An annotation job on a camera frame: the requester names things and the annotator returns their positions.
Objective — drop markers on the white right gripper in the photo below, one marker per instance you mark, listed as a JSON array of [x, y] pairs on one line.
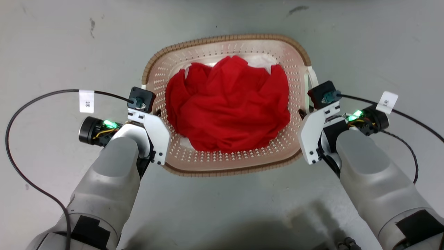
[[310, 132]]

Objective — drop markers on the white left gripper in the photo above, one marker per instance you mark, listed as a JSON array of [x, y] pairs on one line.
[[156, 132]]

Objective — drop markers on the pink laundry basket brown rim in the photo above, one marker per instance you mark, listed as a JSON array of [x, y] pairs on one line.
[[215, 163]]

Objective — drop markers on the dark robot base part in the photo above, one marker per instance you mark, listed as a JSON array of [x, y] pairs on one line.
[[348, 243]]

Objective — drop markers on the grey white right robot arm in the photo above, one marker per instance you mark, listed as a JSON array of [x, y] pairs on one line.
[[374, 180]]

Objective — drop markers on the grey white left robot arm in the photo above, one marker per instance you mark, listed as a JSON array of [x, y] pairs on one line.
[[107, 184]]

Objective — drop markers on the white cloth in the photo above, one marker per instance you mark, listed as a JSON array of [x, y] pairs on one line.
[[260, 62]]

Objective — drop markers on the red garment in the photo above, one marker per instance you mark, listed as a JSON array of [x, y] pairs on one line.
[[229, 107]]

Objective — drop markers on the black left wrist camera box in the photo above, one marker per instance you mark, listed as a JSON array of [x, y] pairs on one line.
[[143, 96]]

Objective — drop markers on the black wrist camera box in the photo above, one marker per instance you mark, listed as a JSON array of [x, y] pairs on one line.
[[143, 96], [321, 92]]

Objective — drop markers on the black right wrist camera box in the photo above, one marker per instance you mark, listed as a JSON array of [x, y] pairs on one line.
[[321, 92]]

